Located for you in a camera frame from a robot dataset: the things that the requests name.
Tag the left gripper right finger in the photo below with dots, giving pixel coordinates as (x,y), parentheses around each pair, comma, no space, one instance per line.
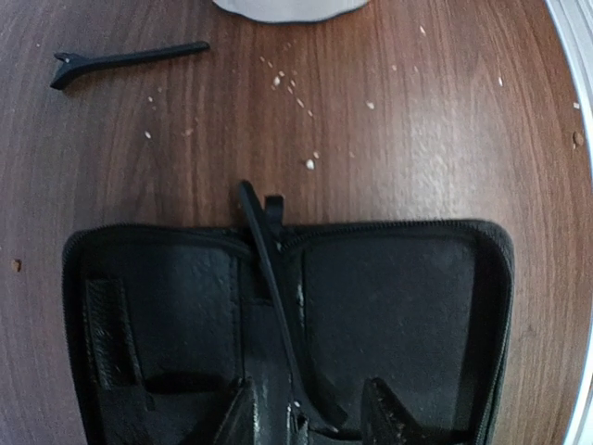
(385,420)

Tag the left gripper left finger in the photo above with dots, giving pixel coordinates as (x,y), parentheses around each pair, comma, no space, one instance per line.
(227,413)

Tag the black hair clip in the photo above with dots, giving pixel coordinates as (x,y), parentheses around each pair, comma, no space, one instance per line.
(316,402)
(75,66)

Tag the black zippered tool case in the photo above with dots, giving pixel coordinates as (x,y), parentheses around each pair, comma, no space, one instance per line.
(269,333)

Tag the white scalloped bowl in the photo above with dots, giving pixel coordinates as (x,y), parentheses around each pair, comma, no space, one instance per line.
(290,11)

